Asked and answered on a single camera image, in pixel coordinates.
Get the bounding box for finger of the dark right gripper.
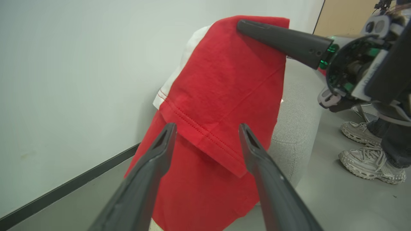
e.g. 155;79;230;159
237;19;334;69

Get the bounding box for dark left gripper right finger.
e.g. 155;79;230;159
238;123;325;231

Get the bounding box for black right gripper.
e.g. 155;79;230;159
317;14;411;113

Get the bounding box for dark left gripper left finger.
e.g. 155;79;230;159
88;123;178;231

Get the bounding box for red basketball jersey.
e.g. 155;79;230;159
124;15;290;231

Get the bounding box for tan wooden door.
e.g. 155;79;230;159
313;0;386;37

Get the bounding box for dark jeans trouser leg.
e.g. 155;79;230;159
367;118;390;139
380;124;411;169

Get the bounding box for grey fabric sofa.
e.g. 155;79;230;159
257;58;326;206

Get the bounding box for grey white sneaker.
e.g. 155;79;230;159
339;144;407;185
340;121;382;146

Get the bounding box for black wall baseboard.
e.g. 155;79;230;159
0;143;142;231

